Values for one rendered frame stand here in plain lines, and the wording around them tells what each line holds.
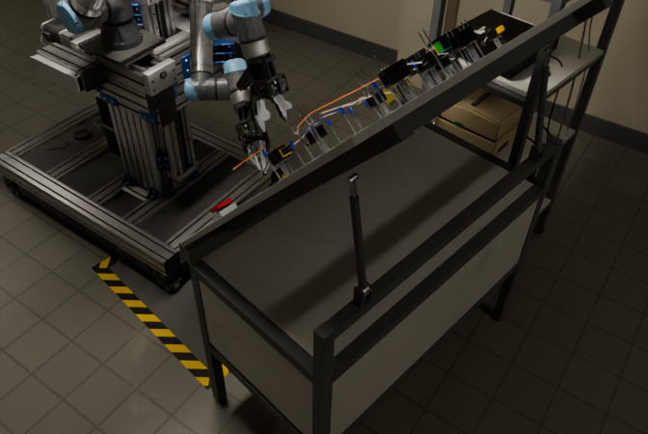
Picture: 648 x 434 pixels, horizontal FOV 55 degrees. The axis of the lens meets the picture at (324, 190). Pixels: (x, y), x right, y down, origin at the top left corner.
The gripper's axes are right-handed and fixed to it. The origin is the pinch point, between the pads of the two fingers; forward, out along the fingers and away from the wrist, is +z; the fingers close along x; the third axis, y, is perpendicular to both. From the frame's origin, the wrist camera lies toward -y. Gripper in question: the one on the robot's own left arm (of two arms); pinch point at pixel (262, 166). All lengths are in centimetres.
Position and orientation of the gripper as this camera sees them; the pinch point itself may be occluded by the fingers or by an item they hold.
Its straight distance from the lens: 196.2
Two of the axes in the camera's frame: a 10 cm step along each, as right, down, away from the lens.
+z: 2.6, 9.5, -1.6
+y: -1.9, -1.2, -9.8
